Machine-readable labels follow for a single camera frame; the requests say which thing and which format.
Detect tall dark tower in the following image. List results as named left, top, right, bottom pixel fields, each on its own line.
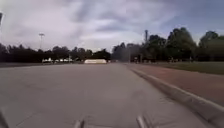
left=144, top=29, right=149, bottom=44

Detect low white building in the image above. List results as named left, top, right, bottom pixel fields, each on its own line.
left=83, top=58, right=108, bottom=65

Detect grass strip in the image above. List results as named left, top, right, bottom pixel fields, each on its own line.
left=146, top=60, right=224, bottom=76

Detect white vehicle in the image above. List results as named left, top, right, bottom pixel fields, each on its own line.
left=41, top=58, right=54, bottom=64

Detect tall floodlight pole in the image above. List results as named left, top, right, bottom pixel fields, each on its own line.
left=38, top=32, right=46, bottom=51

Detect grey asphalt road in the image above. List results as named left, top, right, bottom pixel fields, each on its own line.
left=0, top=62, right=214, bottom=128

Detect reddish paved path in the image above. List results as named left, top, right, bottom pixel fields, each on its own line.
left=126, top=62, right=224, bottom=108

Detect row of dark trees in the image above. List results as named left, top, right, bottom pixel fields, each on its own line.
left=0, top=27, right=224, bottom=64

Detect grey concrete kerb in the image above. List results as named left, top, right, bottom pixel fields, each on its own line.
left=123, top=63, right=224, bottom=128

